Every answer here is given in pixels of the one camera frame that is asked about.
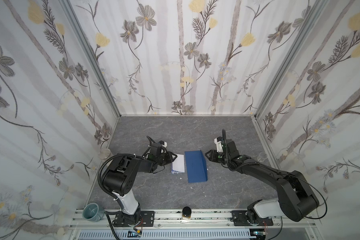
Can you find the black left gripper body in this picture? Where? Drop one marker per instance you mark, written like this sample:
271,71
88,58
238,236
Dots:
165,156

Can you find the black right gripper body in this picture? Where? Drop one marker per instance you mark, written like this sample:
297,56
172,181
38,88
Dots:
217,154

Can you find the white letter with blue border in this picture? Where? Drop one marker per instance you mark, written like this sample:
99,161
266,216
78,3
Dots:
178,165

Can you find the dark blue envelope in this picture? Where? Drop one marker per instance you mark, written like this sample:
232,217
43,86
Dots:
196,167

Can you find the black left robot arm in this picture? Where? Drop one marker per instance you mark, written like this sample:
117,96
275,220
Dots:
116,177

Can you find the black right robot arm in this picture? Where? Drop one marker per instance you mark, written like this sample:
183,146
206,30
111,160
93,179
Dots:
295,196

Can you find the clear glass cup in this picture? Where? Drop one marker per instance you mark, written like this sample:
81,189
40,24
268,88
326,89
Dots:
262,157

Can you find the glass jar with cork lid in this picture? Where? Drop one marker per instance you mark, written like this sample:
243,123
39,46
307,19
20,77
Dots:
104,154

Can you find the teal cup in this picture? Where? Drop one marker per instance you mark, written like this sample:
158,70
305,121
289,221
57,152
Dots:
93,212

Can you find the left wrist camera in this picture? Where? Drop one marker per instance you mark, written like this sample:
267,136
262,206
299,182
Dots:
163,143

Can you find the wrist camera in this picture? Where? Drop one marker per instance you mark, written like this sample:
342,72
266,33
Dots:
163,143
219,144

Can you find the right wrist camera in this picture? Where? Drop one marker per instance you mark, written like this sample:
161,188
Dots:
219,144

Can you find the black cylinder on rail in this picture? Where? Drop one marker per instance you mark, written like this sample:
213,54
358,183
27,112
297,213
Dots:
186,213

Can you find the white perforated cable duct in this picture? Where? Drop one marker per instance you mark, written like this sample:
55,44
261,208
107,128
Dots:
184,234

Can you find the aluminium mounting rail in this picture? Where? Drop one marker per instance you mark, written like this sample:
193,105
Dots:
213,219

